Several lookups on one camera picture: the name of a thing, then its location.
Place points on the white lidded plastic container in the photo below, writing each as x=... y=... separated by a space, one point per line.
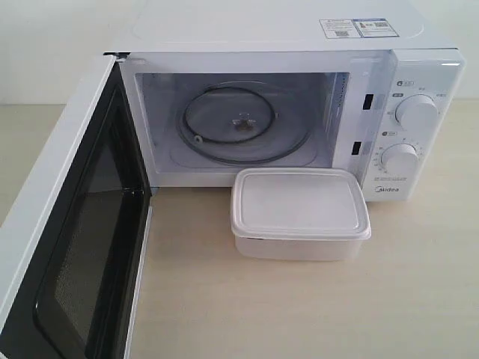
x=314 y=214

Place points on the white microwave door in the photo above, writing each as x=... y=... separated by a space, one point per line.
x=72 y=244

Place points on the white Midea microwave body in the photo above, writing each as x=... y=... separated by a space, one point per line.
x=174 y=49

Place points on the glass turntable plate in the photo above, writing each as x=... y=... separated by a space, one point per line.
x=236 y=125

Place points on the lower white timer knob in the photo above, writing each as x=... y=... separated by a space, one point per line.
x=400 y=159

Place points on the blue white label sticker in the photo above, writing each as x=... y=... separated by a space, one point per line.
x=357 y=28

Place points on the upper white power knob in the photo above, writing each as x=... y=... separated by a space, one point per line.
x=416 y=112

